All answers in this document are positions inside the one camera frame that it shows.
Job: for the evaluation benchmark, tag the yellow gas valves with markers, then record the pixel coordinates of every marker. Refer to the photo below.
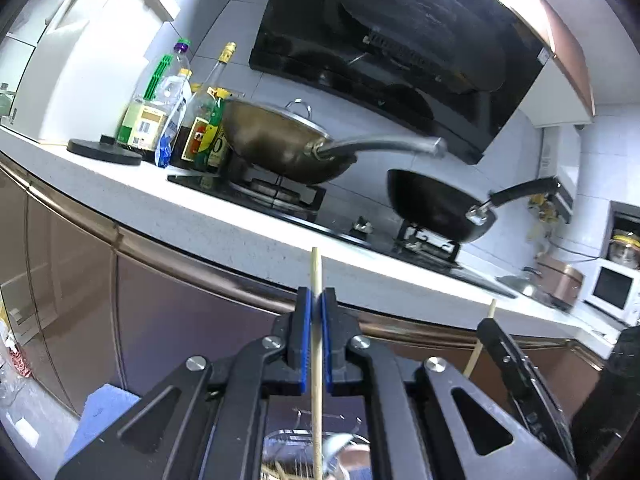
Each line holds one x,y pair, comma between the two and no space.
542,207

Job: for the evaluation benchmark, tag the steel pot lid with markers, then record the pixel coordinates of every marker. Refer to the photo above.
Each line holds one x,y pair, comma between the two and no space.
520,285

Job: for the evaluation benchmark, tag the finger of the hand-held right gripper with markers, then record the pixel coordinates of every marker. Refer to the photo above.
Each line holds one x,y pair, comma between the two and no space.
495,345

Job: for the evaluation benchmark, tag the black range hood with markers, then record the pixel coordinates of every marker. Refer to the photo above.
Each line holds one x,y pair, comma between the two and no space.
400,35

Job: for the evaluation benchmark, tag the pink rice cooker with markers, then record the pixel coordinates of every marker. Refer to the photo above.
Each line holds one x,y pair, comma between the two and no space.
562,280

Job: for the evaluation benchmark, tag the blue and white pouch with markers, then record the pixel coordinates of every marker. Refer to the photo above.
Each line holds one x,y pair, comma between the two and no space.
172,130

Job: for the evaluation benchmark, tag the steel wok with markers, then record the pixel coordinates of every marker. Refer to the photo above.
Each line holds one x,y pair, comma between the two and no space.
270,145

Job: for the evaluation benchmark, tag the white microwave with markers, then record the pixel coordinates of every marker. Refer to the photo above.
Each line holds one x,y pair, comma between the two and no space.
612,287

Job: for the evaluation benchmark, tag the white water heater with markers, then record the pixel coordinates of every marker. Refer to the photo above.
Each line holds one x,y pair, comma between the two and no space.
562,170

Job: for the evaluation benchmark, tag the tall dark sauce bottle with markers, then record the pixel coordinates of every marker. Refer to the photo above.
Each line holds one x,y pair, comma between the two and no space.
192,140

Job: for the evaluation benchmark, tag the white spoon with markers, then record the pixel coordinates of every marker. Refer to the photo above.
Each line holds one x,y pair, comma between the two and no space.
336,447

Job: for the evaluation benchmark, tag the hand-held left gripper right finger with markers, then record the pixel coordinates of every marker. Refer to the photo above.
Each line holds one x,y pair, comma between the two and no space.
327,340

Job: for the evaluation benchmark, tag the light bamboo chopstick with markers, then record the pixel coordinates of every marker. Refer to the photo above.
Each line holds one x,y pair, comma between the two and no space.
317,280
472,360

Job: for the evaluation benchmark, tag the black frying pan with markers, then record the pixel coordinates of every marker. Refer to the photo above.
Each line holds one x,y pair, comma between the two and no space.
425,205

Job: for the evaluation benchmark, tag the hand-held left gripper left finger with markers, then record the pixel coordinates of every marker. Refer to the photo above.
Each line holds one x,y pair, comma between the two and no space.
304,340

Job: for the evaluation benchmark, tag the glass wok lid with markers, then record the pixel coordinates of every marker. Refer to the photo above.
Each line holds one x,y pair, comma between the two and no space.
297,117

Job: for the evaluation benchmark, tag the blue towel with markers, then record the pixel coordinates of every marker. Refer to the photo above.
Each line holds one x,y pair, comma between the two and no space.
105,405

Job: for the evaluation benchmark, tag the green sauce bottle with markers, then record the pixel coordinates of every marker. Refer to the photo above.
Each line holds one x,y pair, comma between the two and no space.
215,125

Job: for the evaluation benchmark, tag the white plastic bag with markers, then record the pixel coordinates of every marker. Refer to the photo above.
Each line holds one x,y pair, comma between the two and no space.
12,355

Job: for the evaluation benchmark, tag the black round disc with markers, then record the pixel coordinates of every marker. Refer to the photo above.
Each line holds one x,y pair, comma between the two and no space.
100,150

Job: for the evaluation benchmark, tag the white lidded box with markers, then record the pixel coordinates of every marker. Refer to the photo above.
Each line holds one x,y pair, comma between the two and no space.
90,60

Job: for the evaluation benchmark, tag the black gas stove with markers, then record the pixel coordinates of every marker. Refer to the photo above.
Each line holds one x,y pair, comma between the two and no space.
340,220

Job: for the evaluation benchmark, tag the recessed wall shelf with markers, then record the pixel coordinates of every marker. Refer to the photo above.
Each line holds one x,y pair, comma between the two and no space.
625,235

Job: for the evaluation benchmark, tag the clear cooking oil bottle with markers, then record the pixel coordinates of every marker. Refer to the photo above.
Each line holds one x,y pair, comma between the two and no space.
142,120

